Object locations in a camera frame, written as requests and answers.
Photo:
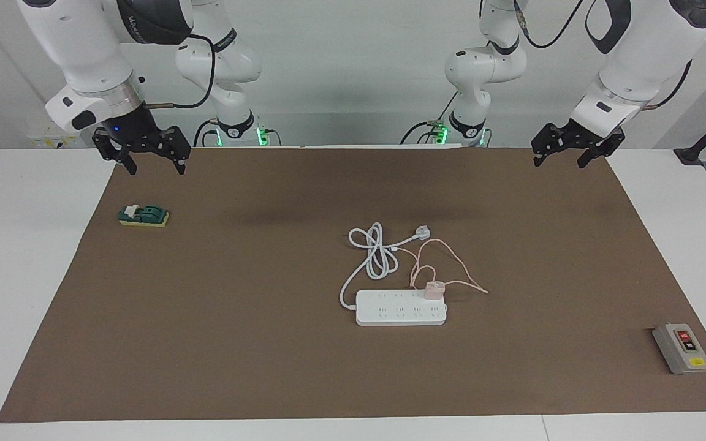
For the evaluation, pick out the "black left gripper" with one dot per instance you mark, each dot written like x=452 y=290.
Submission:
x=567 y=135

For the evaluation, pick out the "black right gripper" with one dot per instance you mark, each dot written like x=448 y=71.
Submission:
x=138 y=135

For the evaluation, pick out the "pink charger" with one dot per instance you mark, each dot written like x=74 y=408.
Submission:
x=434 y=290

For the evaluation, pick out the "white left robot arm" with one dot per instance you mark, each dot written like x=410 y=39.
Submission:
x=635 y=67

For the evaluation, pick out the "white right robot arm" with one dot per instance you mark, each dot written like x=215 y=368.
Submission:
x=83 y=49

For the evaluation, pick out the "white three-pin plug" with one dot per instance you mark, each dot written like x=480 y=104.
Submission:
x=422 y=233

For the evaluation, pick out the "white power strip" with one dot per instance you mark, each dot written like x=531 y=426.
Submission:
x=390 y=312

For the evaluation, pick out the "brown table mat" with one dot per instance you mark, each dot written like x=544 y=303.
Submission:
x=206 y=337

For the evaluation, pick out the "green knife switch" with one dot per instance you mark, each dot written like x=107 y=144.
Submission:
x=144 y=215

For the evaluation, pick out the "white wall box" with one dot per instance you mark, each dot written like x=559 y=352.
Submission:
x=53 y=142

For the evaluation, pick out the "grey on-off switch box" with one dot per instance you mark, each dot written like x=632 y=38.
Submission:
x=683 y=349

